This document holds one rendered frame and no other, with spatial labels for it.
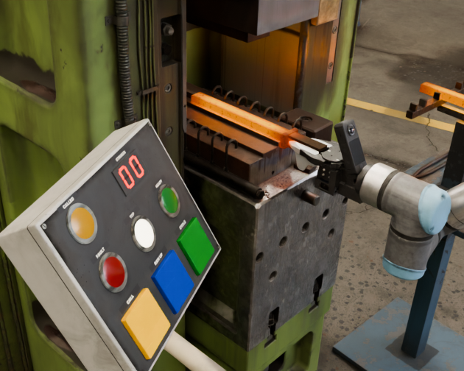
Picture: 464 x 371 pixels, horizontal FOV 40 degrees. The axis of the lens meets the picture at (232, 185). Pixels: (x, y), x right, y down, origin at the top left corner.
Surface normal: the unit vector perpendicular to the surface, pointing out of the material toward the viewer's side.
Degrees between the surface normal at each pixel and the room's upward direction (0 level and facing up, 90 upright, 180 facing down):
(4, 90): 89
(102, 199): 60
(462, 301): 0
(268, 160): 90
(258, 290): 90
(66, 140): 90
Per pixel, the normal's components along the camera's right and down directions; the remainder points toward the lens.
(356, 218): 0.04, -0.85
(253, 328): 0.72, 0.38
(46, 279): -0.32, 0.49
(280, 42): -0.69, 0.36
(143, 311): 0.84, -0.26
